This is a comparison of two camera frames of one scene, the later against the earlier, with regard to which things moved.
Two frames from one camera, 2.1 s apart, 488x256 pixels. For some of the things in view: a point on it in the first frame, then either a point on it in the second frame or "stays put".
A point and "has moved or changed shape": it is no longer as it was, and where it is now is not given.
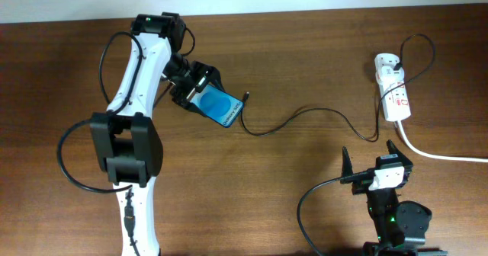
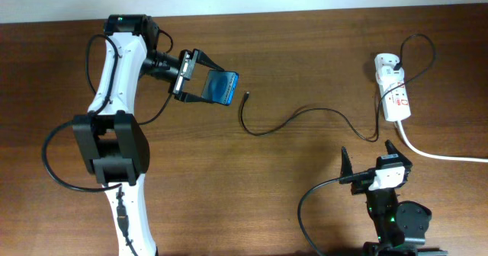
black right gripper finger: [347, 169] stays put
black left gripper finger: [194, 108] → [190, 97]
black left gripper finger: [216, 79] → [203, 59]
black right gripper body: [361, 187] stays put
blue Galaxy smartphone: [217, 105] has moved or changed shape
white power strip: [396, 104] stays put
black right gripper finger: [393, 150] stays put
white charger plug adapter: [388, 76] stays put
